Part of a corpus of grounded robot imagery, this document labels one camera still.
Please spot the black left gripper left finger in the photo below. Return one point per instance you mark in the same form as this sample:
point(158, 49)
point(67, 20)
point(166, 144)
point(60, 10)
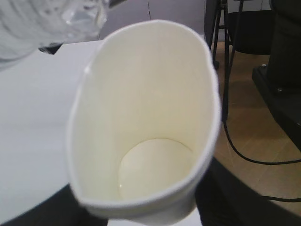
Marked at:
point(61, 209)

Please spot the white paper cup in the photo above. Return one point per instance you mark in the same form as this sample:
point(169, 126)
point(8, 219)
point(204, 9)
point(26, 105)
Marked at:
point(144, 123)

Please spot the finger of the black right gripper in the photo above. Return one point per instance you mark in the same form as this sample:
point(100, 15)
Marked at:
point(52, 49)

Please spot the clear water bottle green label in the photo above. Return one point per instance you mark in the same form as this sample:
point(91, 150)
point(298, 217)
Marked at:
point(26, 25)

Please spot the black metal stand frame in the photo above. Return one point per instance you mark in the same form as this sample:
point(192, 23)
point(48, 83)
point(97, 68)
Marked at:
point(216, 19)

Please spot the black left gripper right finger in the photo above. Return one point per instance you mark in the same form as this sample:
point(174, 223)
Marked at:
point(223, 200)

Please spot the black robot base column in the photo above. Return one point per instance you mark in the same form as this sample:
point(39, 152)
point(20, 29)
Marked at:
point(279, 83)

